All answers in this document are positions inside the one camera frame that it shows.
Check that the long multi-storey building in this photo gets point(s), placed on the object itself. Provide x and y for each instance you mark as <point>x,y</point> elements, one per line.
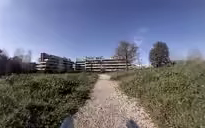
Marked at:
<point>103,64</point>

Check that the bare tree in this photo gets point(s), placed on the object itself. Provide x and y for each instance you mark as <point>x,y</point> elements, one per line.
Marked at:
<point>126,51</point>

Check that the gravel path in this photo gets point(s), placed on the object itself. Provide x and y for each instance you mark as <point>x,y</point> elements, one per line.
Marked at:
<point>106,106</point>

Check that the dark multi-storey building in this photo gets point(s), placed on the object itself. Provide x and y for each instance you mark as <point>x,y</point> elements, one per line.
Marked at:
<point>53,63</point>

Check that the dark leafy tree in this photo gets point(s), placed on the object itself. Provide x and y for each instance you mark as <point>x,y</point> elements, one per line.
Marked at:
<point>159,54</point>

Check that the robot's own part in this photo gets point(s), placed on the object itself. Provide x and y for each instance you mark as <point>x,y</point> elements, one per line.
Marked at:
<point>132,124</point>
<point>67,122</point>

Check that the grass and scrub ground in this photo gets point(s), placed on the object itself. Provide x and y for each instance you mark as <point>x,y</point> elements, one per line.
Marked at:
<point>176,93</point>
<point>33,96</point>

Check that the row of trees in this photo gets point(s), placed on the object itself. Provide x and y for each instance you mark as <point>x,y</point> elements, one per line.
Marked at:
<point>6,63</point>

